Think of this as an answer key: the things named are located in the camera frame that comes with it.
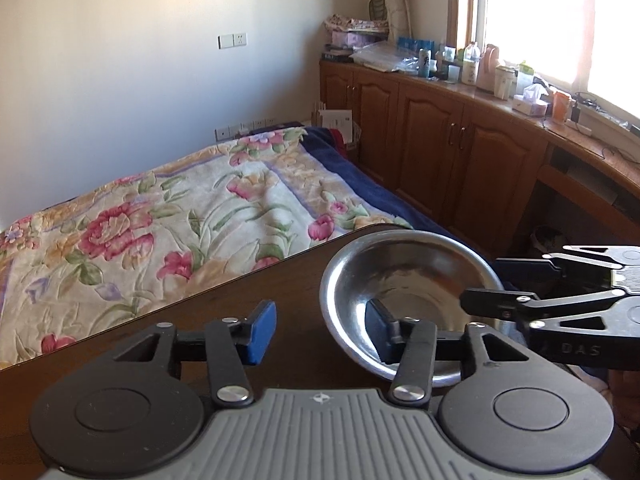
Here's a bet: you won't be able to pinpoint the small steel bowl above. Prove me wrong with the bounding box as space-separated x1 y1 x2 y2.
319 230 503 379

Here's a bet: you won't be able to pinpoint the person's right hand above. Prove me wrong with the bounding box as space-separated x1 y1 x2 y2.
568 365 640 445

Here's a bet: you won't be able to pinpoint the wooden cabinet row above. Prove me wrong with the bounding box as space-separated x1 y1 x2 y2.
320 61 639 257

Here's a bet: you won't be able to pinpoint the floral bed blanket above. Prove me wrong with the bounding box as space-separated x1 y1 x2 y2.
1 127 439 367

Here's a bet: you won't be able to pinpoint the tissue box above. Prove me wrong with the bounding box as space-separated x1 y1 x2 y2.
512 84 549 117

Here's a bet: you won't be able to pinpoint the bottles on cabinet top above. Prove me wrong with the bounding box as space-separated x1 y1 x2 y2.
397 37 535 100

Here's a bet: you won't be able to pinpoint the white paper box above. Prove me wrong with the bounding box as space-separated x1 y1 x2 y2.
311 102 361 148

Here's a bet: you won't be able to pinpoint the clutter pile on cabinet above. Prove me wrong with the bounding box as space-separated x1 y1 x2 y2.
321 0 419 75

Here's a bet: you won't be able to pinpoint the wall socket strip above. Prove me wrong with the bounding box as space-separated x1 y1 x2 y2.
214 117 277 142

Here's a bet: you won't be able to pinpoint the white wall switch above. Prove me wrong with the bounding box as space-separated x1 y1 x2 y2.
218 32 247 50

